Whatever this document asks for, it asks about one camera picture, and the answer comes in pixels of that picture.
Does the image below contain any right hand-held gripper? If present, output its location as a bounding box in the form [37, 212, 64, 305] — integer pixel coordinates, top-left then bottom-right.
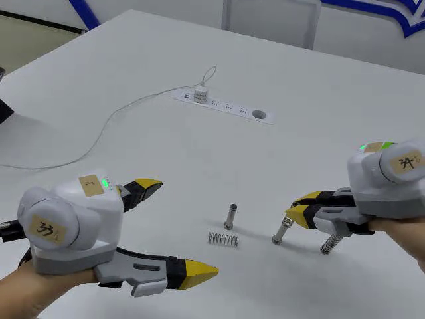
[285, 138, 425, 238]

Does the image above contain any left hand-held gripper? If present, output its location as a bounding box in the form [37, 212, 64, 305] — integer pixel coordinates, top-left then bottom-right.
[17, 172, 220, 298]

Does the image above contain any silver coil spring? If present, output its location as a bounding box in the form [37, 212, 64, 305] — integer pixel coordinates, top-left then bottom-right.
[207, 232, 241, 249]
[321, 232, 343, 254]

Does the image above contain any person's left forearm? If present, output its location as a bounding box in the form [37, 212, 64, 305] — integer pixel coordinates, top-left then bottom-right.
[0, 270, 77, 319]

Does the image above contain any person's right forearm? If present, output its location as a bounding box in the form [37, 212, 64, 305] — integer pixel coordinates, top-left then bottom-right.
[393, 232, 425, 266]

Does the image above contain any person's right hand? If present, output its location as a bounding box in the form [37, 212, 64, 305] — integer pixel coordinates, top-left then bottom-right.
[367, 216, 425, 249]

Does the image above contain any person's left hand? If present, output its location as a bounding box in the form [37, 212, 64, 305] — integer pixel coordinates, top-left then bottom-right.
[19, 264, 100, 300]

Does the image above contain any white power strip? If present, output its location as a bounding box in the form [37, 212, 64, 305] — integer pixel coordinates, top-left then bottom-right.
[171, 86, 276, 126]

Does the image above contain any black flat object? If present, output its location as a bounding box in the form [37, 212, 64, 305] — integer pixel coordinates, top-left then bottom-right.
[0, 98, 15, 126]

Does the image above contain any white charging cable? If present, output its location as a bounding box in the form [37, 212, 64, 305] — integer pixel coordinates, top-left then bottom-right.
[0, 65, 218, 171]

